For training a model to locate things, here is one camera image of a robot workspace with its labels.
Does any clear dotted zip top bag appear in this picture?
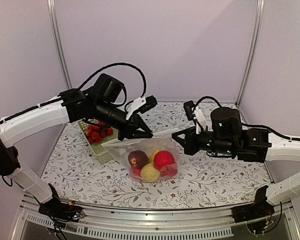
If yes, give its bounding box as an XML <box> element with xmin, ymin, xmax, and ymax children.
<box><xmin>102</xmin><ymin>128</ymin><xmax>181</xmax><ymax>183</ymax></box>

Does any red apple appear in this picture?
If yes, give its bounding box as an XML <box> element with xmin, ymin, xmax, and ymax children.
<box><xmin>130</xmin><ymin>168</ymin><xmax>141</xmax><ymax>179</ymax></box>

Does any beige perforated plastic basket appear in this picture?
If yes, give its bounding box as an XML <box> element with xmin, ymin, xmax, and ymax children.
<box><xmin>77</xmin><ymin>119</ymin><xmax>118</xmax><ymax>164</ymax></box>

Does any right aluminium corner post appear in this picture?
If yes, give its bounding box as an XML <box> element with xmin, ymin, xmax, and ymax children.
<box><xmin>235</xmin><ymin>0</ymin><xmax>265</xmax><ymax>108</ymax></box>

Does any red strawberry bunch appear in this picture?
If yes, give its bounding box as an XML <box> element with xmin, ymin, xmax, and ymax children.
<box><xmin>85</xmin><ymin>122</ymin><xmax>114</xmax><ymax>145</ymax></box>

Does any aluminium front rail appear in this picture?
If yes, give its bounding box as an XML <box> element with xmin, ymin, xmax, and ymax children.
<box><xmin>11</xmin><ymin>194</ymin><xmax>300</xmax><ymax>240</ymax></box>

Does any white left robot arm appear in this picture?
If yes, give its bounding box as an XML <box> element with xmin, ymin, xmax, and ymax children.
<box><xmin>0</xmin><ymin>73</ymin><xmax>157</xmax><ymax>217</ymax></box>

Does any red pomegranate front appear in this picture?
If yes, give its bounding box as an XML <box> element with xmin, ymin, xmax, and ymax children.
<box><xmin>153</xmin><ymin>150</ymin><xmax>175</xmax><ymax>170</ymax></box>

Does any aluminium corner post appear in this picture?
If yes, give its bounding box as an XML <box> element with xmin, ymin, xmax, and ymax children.
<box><xmin>47</xmin><ymin>0</ymin><xmax>73</xmax><ymax>89</ymax></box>
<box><xmin>235</xmin><ymin>0</ymin><xmax>265</xmax><ymax>108</ymax></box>

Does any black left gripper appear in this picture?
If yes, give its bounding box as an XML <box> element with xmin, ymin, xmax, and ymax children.
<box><xmin>93</xmin><ymin>98</ymin><xmax>153</xmax><ymax>141</ymax></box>

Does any floral patterned table mat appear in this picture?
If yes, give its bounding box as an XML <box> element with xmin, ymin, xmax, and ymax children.
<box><xmin>37</xmin><ymin>101</ymin><xmax>276</xmax><ymax>210</ymax></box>

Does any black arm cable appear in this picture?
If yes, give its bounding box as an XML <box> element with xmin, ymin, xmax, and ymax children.
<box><xmin>76</xmin><ymin>62</ymin><xmax>147</xmax><ymax>100</ymax></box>
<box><xmin>194</xmin><ymin>96</ymin><xmax>222</xmax><ymax>111</ymax></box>

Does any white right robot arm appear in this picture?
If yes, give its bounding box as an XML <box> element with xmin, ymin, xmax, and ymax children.
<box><xmin>171</xmin><ymin>107</ymin><xmax>300</xmax><ymax>163</ymax></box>

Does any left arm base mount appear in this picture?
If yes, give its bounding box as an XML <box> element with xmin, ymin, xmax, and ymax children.
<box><xmin>38</xmin><ymin>183</ymin><xmax>85</xmax><ymax>222</ymax></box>

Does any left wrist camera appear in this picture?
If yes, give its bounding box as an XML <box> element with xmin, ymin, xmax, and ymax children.
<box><xmin>124</xmin><ymin>95</ymin><xmax>158</xmax><ymax>120</ymax></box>

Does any yellow corn cob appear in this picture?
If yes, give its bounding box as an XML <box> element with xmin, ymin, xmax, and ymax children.
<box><xmin>148</xmin><ymin>150</ymin><xmax>160</xmax><ymax>164</ymax></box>

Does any dark purple fruit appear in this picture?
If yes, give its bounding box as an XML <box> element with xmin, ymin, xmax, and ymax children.
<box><xmin>128</xmin><ymin>150</ymin><xmax>149</xmax><ymax>169</ymax></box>

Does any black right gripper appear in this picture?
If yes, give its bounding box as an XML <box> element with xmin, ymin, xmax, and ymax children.
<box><xmin>172</xmin><ymin>125</ymin><xmax>236</xmax><ymax>156</ymax></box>

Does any left aluminium corner post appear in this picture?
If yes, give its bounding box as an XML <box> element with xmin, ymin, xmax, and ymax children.
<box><xmin>47</xmin><ymin>0</ymin><xmax>73</xmax><ymax>89</ymax></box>

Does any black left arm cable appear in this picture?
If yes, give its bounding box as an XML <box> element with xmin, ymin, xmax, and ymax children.
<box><xmin>76</xmin><ymin>62</ymin><xmax>147</xmax><ymax>100</ymax></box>

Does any yellow lemon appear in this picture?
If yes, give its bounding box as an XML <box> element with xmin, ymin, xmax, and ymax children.
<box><xmin>140</xmin><ymin>163</ymin><xmax>161</xmax><ymax>182</ymax></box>

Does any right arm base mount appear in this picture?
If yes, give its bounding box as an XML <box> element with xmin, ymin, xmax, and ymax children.
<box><xmin>231</xmin><ymin>185</ymin><xmax>275</xmax><ymax>223</ymax></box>

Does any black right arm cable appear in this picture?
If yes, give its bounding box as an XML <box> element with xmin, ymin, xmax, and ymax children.
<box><xmin>194</xmin><ymin>96</ymin><xmax>222</xmax><ymax>111</ymax></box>

